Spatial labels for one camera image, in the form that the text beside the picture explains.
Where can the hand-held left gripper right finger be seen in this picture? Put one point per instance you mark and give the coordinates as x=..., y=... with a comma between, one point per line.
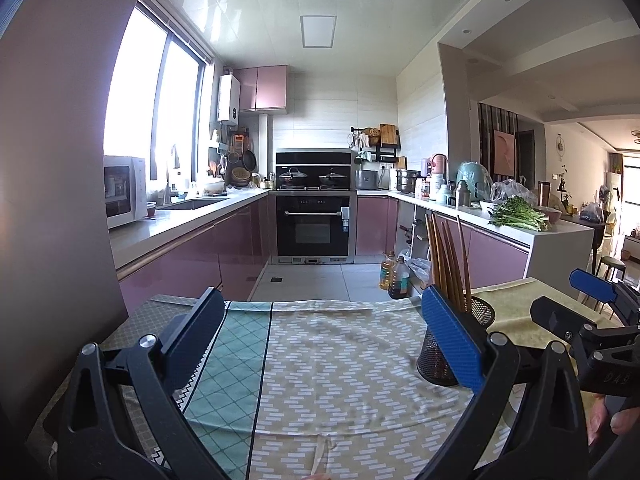
x=452, y=340

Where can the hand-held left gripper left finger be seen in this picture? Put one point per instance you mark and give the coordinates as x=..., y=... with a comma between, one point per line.
x=192, y=340

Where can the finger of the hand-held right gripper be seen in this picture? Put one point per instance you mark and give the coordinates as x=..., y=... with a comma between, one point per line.
x=550, y=312
x=590, y=282

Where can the black mesh utensil holder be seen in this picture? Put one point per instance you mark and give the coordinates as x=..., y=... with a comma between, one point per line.
x=477, y=312

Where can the bundle of wooden chopsticks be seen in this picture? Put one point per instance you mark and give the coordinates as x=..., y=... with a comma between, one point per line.
x=440, y=260

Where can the person's right hand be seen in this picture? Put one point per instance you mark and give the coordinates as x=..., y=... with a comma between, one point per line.
x=627, y=422

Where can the round wooden stool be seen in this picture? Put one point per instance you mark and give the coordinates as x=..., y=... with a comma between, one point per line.
x=609, y=265

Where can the dark filled plastic bag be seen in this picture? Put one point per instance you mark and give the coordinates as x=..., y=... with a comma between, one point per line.
x=592, y=214

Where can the long pink base cabinet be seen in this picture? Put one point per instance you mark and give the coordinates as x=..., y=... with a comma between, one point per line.
x=180, y=265

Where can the clear plastic floor bag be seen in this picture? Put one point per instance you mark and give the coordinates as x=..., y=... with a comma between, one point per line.
x=419, y=271

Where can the pink bowl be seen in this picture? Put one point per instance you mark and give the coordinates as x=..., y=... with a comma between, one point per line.
x=552, y=215

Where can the pink island base cabinet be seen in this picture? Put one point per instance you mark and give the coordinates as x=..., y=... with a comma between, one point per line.
x=495, y=257

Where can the dark cooking oil bottle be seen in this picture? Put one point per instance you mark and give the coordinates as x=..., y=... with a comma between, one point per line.
x=399, y=280

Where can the brown steel tumbler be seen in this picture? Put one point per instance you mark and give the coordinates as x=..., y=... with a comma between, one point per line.
x=544, y=195

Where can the bunch of green vegetables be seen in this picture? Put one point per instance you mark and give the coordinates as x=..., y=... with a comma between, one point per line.
x=519, y=214

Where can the crumpled clear plastic bag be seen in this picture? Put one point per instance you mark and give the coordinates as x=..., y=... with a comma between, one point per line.
x=510, y=189

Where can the patterned green beige tablecloth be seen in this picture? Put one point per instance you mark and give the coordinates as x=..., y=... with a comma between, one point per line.
x=325, y=340

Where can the small dark cup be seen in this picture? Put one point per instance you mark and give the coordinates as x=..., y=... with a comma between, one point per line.
x=151, y=210

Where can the narrow pink base cabinet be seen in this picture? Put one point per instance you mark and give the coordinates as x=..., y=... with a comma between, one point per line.
x=376, y=225

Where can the steel thermos flask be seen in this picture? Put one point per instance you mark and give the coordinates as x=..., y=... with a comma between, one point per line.
x=463, y=195

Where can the teal rounded kitchen appliance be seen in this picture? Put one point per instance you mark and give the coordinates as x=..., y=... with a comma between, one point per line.
x=473, y=177

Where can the white microwave oven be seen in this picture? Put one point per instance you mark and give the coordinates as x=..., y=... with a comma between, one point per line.
x=125, y=191

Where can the stainless steel stock pot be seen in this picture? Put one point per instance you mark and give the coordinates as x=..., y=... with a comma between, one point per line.
x=407, y=181

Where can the black built-in oven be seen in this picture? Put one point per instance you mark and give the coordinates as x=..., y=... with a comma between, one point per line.
x=313, y=225

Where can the woven wicker basket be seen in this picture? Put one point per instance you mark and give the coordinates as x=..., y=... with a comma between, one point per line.
x=240, y=176

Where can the pink electric kettle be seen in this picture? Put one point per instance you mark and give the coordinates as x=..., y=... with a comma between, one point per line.
x=439, y=165

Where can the grey countertop toaster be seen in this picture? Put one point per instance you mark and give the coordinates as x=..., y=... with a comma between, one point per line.
x=366, y=180

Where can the hanging black frying pan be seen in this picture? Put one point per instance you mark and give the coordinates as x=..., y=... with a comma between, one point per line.
x=249, y=160

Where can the black lidded cooking pot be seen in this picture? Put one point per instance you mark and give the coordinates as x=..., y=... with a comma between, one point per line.
x=332, y=178
x=292, y=178

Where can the wooden cutting board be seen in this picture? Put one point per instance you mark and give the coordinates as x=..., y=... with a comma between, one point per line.
x=387, y=134

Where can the black stove hood unit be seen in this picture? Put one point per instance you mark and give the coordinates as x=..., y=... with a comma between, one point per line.
x=313, y=157

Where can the large kitchen window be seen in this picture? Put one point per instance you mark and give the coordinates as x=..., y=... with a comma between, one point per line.
x=135, y=95

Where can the rectangular ceiling light panel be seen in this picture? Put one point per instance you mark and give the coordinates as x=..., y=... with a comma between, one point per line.
x=319, y=31

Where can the round wall clock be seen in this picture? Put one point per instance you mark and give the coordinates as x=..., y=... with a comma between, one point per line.
x=559, y=144

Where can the framed pink wall picture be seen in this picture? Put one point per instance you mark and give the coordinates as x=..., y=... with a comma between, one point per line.
x=504, y=152

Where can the black wall storage rack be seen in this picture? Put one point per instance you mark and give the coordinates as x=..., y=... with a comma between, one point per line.
x=386, y=152

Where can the white wall water heater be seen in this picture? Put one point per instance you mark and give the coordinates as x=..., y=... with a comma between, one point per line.
x=228, y=97

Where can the pink wall cabinet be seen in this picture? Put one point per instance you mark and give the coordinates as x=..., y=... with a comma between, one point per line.
x=262, y=87

